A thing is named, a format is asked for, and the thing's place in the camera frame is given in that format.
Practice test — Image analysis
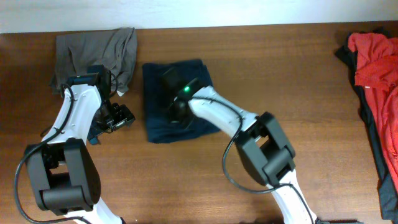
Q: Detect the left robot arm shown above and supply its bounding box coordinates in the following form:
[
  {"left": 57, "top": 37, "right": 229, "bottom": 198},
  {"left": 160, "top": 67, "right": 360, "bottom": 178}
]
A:
[{"left": 20, "top": 65, "right": 135, "bottom": 223}]

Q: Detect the black garment under red shirt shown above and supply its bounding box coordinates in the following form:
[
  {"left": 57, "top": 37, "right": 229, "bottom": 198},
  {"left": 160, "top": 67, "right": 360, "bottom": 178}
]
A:
[{"left": 335, "top": 37, "right": 397, "bottom": 224}]

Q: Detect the red shirt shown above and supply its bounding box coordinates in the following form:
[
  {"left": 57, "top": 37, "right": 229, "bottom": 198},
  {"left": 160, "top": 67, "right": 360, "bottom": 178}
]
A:
[{"left": 348, "top": 33, "right": 397, "bottom": 187}]

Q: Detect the navy blue garment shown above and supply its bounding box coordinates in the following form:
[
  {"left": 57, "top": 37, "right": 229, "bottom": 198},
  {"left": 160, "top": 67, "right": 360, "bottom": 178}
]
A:
[{"left": 142, "top": 59, "right": 219, "bottom": 144}]

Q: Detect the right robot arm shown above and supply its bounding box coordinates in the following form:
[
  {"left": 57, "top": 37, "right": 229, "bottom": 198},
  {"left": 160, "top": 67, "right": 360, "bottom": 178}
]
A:
[{"left": 160, "top": 68, "right": 320, "bottom": 223}]

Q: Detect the grey folded shirt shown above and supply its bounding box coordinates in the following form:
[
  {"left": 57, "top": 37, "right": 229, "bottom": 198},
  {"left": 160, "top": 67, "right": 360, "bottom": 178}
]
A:
[{"left": 50, "top": 27, "right": 137, "bottom": 96}]

